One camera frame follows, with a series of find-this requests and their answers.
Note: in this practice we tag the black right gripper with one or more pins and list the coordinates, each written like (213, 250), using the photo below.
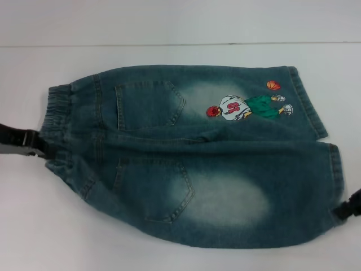
(356, 201)

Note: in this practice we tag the blue denim shorts with print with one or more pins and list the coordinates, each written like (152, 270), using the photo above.
(214, 175)

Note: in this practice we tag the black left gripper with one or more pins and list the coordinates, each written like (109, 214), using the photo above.
(12, 139)

